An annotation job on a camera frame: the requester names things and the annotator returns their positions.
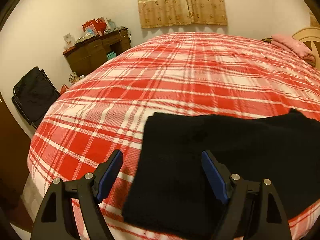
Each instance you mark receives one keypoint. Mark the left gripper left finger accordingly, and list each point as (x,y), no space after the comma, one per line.
(55,218)

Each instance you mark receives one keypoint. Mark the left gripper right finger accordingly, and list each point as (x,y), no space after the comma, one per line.
(251,209)

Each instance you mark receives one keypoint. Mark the black pants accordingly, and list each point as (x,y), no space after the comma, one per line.
(182,183)

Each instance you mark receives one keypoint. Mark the brown wooden door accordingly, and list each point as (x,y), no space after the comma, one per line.
(14,150)

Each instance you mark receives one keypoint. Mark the red plaid bed sheet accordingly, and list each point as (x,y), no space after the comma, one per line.
(176,73)

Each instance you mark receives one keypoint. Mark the black folding chair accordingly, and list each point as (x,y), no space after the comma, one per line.
(33,95)

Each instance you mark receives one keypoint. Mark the red plastic bag on floor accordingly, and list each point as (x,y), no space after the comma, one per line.
(63,89)

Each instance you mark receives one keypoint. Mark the patterned bag on floor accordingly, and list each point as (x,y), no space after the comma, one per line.
(74,78)

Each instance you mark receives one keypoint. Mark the dark wooden desk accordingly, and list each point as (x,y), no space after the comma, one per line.
(87,56)

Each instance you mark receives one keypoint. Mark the pink folded quilt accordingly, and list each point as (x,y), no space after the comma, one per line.
(290,44)

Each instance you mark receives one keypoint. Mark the teal box under desk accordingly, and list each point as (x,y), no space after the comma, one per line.
(111,55)

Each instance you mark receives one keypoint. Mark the cream wooden headboard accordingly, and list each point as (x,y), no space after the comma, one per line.
(311,37)

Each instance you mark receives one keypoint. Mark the red gift bag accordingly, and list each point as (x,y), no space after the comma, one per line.
(97,26)

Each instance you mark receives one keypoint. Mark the beige window curtain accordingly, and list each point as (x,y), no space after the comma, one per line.
(165,13)

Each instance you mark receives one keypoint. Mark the white photo frame card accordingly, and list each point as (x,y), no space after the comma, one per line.
(69,41)

